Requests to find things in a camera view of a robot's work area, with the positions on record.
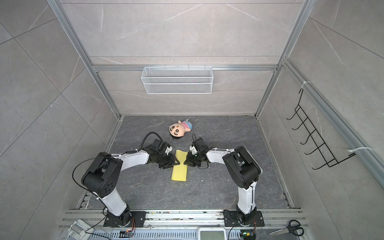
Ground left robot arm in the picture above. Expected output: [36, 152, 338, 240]
[81, 139, 180, 217]

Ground black handled scissors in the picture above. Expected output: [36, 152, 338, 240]
[270, 220, 305, 237]

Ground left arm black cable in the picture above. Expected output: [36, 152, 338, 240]
[71, 131, 164, 193]

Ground yellow square paper sheet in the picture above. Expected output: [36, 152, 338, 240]
[171, 150, 188, 182]

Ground small green circuit board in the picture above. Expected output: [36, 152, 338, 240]
[240, 231, 257, 240]

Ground white device bottom left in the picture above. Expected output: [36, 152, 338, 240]
[68, 219, 94, 240]

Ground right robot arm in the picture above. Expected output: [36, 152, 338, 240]
[184, 138, 263, 217]

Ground black wire hook rack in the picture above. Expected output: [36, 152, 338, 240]
[286, 89, 356, 170]

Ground white wire mesh basket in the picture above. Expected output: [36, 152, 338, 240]
[141, 67, 214, 95]

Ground small red-wired circuit board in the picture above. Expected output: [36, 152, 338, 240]
[119, 230, 135, 238]

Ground plush doll toy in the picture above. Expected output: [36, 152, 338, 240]
[169, 119, 193, 139]

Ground white digital scale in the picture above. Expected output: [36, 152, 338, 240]
[198, 227, 228, 240]

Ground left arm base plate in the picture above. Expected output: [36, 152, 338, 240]
[103, 211, 147, 228]

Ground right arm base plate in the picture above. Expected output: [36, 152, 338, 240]
[223, 209, 265, 227]

